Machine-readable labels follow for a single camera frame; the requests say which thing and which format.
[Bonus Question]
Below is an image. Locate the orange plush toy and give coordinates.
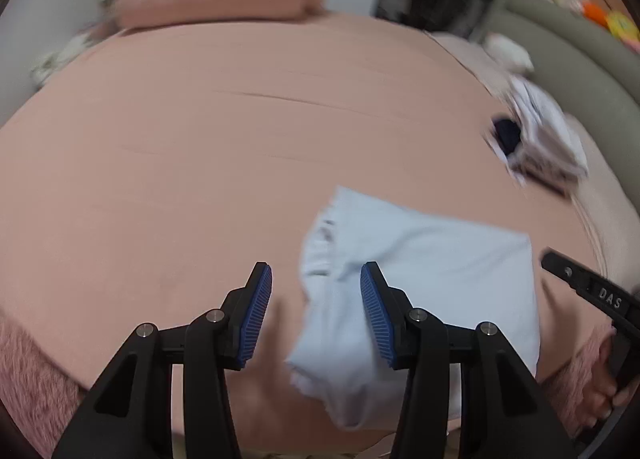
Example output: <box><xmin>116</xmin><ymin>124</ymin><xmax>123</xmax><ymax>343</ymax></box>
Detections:
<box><xmin>580</xmin><ymin>0</ymin><xmax>608</xmax><ymax>22</ymax></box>

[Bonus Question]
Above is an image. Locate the pink fluffy rug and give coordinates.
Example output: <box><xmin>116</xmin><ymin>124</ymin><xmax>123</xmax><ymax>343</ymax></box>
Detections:
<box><xmin>0</xmin><ymin>311</ymin><xmax>618</xmax><ymax>457</ymax></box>

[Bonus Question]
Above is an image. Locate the grey-green sofa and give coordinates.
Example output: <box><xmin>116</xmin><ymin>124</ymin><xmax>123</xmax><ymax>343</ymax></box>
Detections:
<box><xmin>472</xmin><ymin>0</ymin><xmax>640</xmax><ymax>220</ymax></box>

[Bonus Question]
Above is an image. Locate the white shirt with navy trim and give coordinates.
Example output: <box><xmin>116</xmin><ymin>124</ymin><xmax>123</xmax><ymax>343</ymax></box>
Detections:
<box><xmin>285</xmin><ymin>185</ymin><xmax>543</xmax><ymax>431</ymax></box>

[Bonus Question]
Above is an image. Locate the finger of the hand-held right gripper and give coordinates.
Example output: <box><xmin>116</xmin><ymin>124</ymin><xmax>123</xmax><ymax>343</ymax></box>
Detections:
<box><xmin>541</xmin><ymin>248</ymin><xmax>592</xmax><ymax>292</ymax></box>

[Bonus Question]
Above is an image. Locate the yellow plush toy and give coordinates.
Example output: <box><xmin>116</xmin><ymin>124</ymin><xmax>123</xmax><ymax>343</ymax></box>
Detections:
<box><xmin>605</xmin><ymin>12</ymin><xmax>640</xmax><ymax>40</ymax></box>

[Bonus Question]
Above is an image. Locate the white rolled cloth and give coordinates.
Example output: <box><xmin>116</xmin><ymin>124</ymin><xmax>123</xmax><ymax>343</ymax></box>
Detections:
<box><xmin>482</xmin><ymin>33</ymin><xmax>536</xmax><ymax>72</ymax></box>

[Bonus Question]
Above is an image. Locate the stack of folded clothes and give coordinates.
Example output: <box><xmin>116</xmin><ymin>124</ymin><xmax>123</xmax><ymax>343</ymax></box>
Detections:
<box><xmin>482</xmin><ymin>74</ymin><xmax>591</xmax><ymax>197</ymax></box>

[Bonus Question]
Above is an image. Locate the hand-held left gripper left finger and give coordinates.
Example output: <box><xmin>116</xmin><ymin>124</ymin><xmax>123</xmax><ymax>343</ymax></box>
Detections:
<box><xmin>52</xmin><ymin>261</ymin><xmax>273</xmax><ymax>459</ymax></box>

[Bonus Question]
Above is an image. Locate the person's right hand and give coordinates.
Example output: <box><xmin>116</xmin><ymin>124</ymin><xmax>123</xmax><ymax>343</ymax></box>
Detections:
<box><xmin>575</xmin><ymin>334</ymin><xmax>628</xmax><ymax>440</ymax></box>

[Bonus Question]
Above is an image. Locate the pink round bed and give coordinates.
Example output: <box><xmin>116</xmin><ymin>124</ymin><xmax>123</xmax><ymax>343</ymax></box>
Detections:
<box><xmin>0</xmin><ymin>9</ymin><xmax>640</xmax><ymax>455</ymax></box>

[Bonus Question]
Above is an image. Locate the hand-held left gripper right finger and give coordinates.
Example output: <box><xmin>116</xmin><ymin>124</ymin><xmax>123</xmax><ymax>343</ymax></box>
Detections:
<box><xmin>360</xmin><ymin>261</ymin><xmax>573</xmax><ymax>459</ymax></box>

